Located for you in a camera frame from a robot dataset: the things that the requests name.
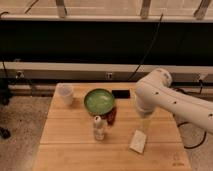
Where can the translucent plastic cup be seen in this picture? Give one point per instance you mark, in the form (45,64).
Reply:
(66,93)

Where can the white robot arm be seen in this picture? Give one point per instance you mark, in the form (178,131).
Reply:
(154,90)

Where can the black rectangular phone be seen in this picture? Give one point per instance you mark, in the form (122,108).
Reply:
(121,94)

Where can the translucent yellowish end tool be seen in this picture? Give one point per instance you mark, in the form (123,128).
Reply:
(145,122)

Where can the clear plastic bottle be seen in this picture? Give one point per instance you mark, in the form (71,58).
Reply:
(99,125)

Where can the dark red brown object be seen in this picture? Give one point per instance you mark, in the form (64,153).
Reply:
(110,116)

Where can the green bowl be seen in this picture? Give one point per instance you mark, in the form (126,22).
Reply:
(99,101)

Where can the black object left edge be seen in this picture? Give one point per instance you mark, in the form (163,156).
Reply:
(5,96)

